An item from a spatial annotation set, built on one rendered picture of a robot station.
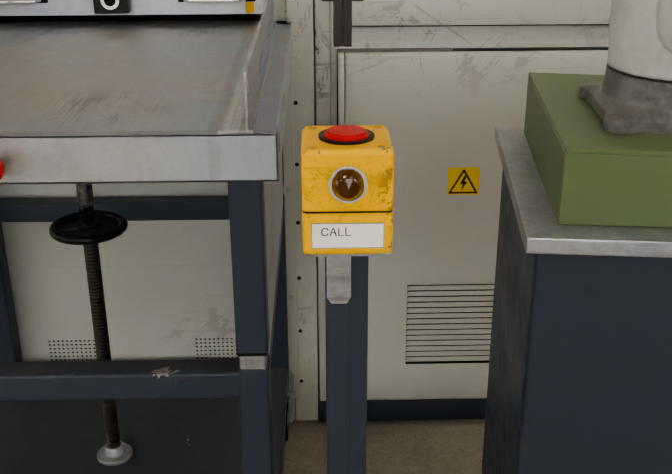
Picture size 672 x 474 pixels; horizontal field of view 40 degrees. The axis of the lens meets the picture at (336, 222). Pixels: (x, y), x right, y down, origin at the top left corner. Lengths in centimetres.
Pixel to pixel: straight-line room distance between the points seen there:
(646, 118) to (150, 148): 55
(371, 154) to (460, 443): 124
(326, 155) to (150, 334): 119
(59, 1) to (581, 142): 101
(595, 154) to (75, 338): 124
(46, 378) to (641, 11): 83
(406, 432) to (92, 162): 112
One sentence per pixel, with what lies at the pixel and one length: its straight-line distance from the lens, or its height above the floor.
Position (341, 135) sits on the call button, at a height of 91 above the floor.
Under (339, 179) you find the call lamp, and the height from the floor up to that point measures 88.
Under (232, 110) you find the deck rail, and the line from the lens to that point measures 109.
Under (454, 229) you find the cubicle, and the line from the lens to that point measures 178.
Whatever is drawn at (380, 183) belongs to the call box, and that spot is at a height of 87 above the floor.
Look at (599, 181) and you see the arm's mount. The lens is 103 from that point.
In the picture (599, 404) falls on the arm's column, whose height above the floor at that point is 54.
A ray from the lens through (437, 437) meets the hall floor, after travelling 196.
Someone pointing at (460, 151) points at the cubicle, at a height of 61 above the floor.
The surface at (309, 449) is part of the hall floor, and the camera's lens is 192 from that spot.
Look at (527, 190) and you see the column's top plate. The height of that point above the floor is 75.
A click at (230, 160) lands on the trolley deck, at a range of 102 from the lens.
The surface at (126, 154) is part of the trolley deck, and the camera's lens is 104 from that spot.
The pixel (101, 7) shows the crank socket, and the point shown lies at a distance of 167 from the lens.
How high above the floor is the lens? 114
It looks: 22 degrees down
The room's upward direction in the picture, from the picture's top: straight up
